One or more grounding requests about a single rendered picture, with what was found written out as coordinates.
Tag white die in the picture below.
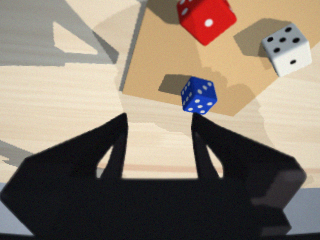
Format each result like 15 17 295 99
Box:
262 23 312 77

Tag red die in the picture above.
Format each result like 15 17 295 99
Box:
177 0 237 46

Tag blue die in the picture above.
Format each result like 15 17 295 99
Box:
181 76 217 115

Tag tan mat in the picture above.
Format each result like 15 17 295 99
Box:
122 0 320 117

